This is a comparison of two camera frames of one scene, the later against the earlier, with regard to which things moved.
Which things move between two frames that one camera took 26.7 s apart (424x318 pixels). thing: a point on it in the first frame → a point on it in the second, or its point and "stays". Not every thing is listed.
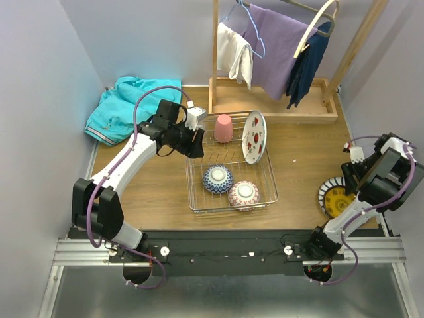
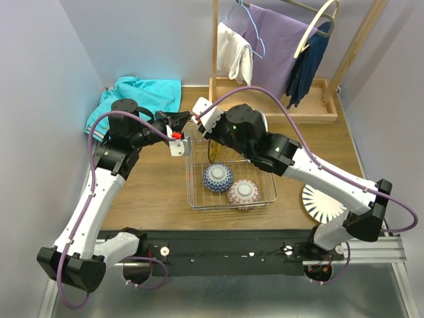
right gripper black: (350, 185) → (212, 134)
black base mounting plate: (229, 252) stays
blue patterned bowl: (218, 179) stays
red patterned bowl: (244, 193) stays
